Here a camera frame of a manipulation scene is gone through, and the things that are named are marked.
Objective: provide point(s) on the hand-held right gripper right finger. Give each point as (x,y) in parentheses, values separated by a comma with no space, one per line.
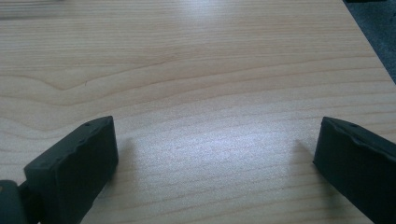
(358,161)

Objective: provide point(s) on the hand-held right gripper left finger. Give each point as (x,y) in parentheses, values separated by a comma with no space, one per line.
(72,168)

